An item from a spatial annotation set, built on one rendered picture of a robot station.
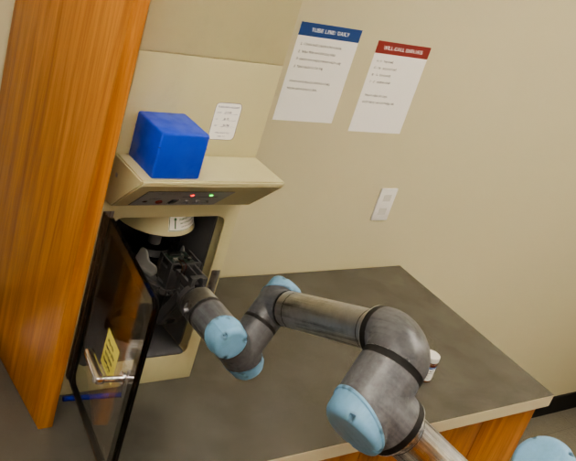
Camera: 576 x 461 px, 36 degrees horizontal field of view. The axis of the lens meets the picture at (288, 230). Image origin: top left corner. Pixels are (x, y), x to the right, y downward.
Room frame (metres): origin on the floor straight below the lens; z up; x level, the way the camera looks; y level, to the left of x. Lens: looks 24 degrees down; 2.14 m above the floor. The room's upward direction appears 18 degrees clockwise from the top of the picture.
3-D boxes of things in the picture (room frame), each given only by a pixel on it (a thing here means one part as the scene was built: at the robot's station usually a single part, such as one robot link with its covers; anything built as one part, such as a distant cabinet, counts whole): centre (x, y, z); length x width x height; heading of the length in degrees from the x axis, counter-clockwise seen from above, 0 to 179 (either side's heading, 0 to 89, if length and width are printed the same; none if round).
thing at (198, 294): (1.54, 0.12, 1.24); 0.08 x 0.05 x 0.08; 132
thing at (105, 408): (1.37, 0.25, 1.19); 0.30 x 0.01 x 0.40; 33
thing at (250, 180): (1.57, 0.19, 1.46); 0.32 x 0.11 x 0.10; 132
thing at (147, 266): (1.64, 0.27, 1.24); 0.09 x 0.03 x 0.06; 66
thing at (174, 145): (1.51, 0.26, 1.56); 0.10 x 0.10 x 0.09; 42
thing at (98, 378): (1.30, 0.23, 1.20); 0.10 x 0.05 x 0.03; 33
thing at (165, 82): (1.71, 0.31, 1.33); 0.32 x 0.25 x 0.77; 132
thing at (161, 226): (1.70, 0.28, 1.34); 0.18 x 0.18 x 0.05
